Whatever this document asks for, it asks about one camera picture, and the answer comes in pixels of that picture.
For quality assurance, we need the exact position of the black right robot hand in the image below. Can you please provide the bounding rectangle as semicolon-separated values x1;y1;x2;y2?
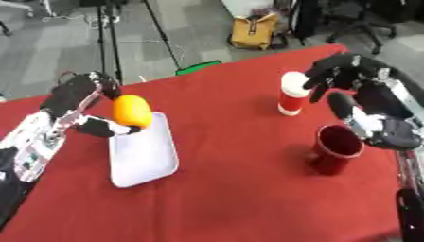
301;53;424;151

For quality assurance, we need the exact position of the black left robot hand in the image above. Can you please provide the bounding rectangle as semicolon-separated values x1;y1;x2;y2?
38;71;145;139

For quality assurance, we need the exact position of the orange toy fruit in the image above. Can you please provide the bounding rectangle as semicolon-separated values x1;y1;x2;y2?
111;94;156;130

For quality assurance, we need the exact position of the dark red cup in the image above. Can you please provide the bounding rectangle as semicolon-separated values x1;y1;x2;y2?
305;124;366;177

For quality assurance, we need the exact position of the black tripod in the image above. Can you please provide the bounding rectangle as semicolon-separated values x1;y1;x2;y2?
93;0;185;86

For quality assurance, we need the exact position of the black office chair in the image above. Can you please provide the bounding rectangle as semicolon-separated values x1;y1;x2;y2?
321;0;399;55

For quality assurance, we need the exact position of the red can with white lid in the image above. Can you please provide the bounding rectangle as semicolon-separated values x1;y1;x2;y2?
276;71;313;117

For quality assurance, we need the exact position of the white rectangular tray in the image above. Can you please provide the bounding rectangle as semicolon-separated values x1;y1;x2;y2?
106;112;181;189

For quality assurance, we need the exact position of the green flat object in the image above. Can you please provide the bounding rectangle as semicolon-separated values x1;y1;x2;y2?
173;60;224;77

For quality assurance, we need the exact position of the white cable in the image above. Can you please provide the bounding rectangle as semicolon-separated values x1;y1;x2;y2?
117;37;189;61

